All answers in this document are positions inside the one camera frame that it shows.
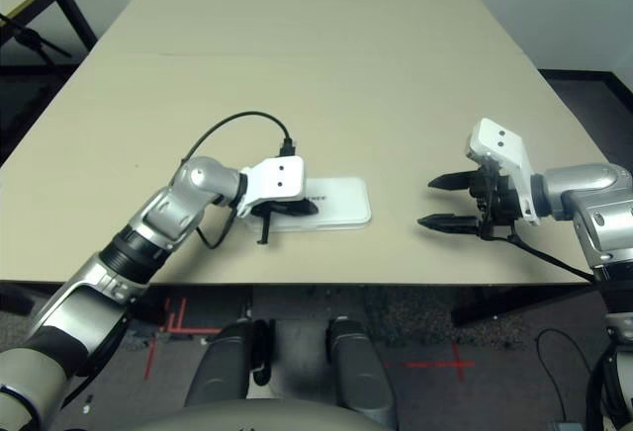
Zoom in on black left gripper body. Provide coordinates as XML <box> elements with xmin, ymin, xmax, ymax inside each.
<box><xmin>250</xmin><ymin>202</ymin><xmax>277</xmax><ymax>246</ymax></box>

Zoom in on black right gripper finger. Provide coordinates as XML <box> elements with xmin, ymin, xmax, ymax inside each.
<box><xmin>427</xmin><ymin>171</ymin><xmax>481</xmax><ymax>192</ymax></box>
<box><xmin>416</xmin><ymin>212</ymin><xmax>484</xmax><ymax>235</ymax></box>

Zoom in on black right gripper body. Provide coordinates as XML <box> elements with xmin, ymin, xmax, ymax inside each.
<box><xmin>468</xmin><ymin>162</ymin><xmax>523</xmax><ymax>242</ymax></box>

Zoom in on white plastic pencil case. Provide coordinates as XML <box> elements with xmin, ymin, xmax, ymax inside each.
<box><xmin>244</xmin><ymin>175</ymin><xmax>373</xmax><ymax>232</ymax></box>

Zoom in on black table leg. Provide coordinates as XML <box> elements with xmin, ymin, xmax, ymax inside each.
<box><xmin>452</xmin><ymin>284</ymin><xmax>602</xmax><ymax>327</ymax></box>

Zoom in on red floor tape lines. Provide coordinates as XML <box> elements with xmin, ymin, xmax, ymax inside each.
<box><xmin>142</xmin><ymin>297</ymin><xmax>225</xmax><ymax>382</ymax></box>

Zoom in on grey robot left leg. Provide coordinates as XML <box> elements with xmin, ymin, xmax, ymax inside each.
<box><xmin>184</xmin><ymin>316</ymin><xmax>276</xmax><ymax>408</ymax></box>

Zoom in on grey robot leg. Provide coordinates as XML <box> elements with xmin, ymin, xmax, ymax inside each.
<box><xmin>325</xmin><ymin>313</ymin><xmax>400</xmax><ymax>427</ymax></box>
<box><xmin>184</xmin><ymin>316</ymin><xmax>276</xmax><ymax>408</ymax></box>

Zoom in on grey robot right leg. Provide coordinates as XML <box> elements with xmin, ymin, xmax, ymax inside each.
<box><xmin>325</xmin><ymin>313</ymin><xmax>400</xmax><ymax>427</ymax></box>

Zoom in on grey robot torso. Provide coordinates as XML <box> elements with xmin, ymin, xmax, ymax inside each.
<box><xmin>133</xmin><ymin>397</ymin><xmax>397</xmax><ymax>431</ymax></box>

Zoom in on black tripod stand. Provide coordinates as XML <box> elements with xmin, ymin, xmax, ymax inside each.
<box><xmin>0</xmin><ymin>11</ymin><xmax>73</xmax><ymax>65</ymax></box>

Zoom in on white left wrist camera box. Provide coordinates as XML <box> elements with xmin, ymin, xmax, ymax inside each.
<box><xmin>235</xmin><ymin>155</ymin><xmax>309</xmax><ymax>219</ymax></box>

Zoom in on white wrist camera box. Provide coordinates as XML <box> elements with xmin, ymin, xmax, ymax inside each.
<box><xmin>463</xmin><ymin>117</ymin><xmax>543</xmax><ymax>227</ymax></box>
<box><xmin>235</xmin><ymin>155</ymin><xmax>309</xmax><ymax>219</ymax></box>

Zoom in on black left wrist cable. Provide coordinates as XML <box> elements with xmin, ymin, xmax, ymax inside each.
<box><xmin>179</xmin><ymin>111</ymin><xmax>299</xmax><ymax>251</ymax></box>

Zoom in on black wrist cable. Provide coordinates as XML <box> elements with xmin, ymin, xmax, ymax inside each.
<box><xmin>179</xmin><ymin>111</ymin><xmax>299</xmax><ymax>251</ymax></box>
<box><xmin>503</xmin><ymin>229</ymin><xmax>619</xmax><ymax>431</ymax></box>

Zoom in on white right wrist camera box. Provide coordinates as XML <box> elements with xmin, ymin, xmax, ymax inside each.
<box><xmin>463</xmin><ymin>117</ymin><xmax>543</xmax><ymax>227</ymax></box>

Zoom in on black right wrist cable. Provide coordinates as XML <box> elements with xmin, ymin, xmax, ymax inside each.
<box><xmin>503</xmin><ymin>229</ymin><xmax>619</xmax><ymax>431</ymax></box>

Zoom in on thin black floor cable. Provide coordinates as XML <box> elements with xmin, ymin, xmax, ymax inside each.
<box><xmin>535</xmin><ymin>328</ymin><xmax>595</xmax><ymax>423</ymax></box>

